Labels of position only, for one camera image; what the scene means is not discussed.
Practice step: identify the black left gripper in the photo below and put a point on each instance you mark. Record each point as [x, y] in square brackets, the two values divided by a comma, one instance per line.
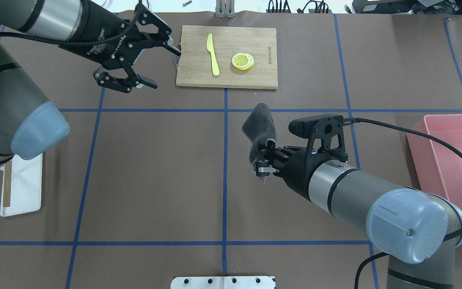
[94, 35]

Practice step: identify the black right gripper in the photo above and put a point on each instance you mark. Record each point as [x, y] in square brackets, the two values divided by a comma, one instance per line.
[298, 168]

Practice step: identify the dark grey cloth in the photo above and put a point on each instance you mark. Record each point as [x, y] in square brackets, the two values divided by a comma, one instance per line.
[259, 128]

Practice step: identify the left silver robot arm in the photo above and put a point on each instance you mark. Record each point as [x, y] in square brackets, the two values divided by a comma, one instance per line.
[30, 123]

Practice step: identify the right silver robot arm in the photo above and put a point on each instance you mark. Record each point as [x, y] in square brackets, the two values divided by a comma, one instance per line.
[407, 224]

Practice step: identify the yellow plastic knife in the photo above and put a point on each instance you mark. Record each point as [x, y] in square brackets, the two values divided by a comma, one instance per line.
[210, 48]

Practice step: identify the bamboo cutting board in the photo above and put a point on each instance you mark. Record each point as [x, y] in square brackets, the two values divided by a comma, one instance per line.
[194, 66]

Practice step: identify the yellow lemon slice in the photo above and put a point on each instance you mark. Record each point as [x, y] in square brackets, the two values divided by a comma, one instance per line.
[242, 61]

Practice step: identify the white rectangular tray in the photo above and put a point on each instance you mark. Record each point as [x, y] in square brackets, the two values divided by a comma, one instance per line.
[21, 186]

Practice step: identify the pink plastic bin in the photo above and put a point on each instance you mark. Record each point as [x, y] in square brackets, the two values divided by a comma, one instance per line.
[438, 169]

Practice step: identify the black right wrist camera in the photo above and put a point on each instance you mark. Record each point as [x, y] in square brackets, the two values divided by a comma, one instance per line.
[328, 128]

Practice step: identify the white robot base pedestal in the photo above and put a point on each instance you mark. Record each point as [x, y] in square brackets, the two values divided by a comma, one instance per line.
[224, 282]

